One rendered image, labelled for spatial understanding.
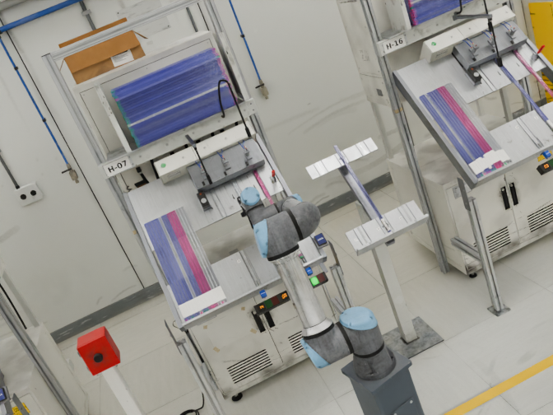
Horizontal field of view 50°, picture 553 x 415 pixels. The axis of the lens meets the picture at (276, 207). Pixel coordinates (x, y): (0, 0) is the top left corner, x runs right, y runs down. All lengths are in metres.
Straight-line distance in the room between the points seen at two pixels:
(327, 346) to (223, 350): 1.08
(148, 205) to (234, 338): 0.79
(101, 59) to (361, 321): 1.78
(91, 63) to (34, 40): 1.23
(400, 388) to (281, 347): 1.04
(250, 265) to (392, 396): 0.84
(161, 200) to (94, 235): 1.71
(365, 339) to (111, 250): 2.78
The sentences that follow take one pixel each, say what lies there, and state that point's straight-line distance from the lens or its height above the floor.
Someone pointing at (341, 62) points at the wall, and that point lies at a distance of 4.52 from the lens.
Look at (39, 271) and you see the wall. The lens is 4.55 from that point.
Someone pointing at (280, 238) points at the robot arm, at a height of 1.12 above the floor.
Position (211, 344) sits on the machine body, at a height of 0.39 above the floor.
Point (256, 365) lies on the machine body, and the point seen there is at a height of 0.17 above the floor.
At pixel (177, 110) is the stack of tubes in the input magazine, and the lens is 2.72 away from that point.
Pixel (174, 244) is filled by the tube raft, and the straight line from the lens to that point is 2.66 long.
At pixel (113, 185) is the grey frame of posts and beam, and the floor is 1.26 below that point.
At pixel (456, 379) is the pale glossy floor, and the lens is 2.86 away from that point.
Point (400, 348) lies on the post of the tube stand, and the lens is 3.08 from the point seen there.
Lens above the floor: 1.92
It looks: 22 degrees down
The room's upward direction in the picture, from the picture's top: 22 degrees counter-clockwise
